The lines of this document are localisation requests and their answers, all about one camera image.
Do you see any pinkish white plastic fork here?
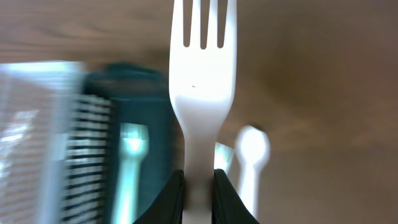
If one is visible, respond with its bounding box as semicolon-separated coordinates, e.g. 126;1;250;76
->
169;0;237;224

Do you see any black plastic mesh basket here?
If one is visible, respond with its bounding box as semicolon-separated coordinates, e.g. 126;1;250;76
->
59;62;175;224

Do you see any white spoon right side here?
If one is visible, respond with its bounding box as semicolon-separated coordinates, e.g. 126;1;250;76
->
236;125;271;218

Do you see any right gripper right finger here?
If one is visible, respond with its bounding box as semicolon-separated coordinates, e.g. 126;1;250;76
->
211;169;259;224

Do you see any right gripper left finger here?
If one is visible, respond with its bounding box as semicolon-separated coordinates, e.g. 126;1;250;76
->
134;169;185;224

